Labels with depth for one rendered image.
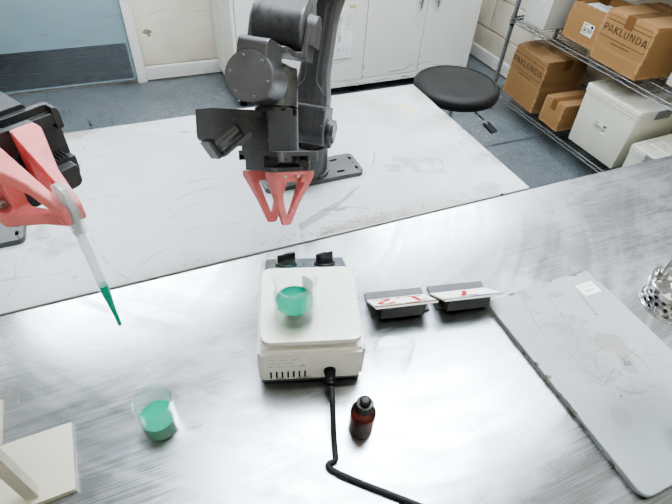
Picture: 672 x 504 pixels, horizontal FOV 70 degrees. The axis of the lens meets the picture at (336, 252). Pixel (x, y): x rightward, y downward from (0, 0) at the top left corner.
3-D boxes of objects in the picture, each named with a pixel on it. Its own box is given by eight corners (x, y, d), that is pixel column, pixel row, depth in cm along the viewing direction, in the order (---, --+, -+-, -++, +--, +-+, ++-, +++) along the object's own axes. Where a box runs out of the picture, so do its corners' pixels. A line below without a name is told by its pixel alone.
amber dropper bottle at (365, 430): (370, 442, 56) (377, 414, 51) (345, 436, 56) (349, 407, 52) (374, 419, 58) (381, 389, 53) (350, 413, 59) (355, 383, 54)
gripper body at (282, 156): (279, 166, 59) (278, 104, 57) (237, 163, 66) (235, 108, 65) (320, 165, 63) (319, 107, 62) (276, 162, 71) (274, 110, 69)
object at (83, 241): (111, 324, 43) (47, 185, 32) (120, 318, 43) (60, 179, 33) (119, 331, 42) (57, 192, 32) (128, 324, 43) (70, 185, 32)
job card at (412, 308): (363, 294, 72) (366, 275, 70) (420, 288, 74) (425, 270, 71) (373, 326, 68) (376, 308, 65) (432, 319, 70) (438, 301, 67)
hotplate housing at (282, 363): (262, 271, 75) (259, 233, 69) (345, 269, 76) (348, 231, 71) (259, 402, 59) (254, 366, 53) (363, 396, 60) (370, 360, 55)
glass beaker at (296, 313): (278, 297, 60) (276, 251, 55) (320, 304, 60) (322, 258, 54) (265, 335, 56) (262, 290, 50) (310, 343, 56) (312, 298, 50)
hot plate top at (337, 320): (262, 272, 64) (262, 267, 63) (351, 269, 65) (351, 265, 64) (260, 347, 55) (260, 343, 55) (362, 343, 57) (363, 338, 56)
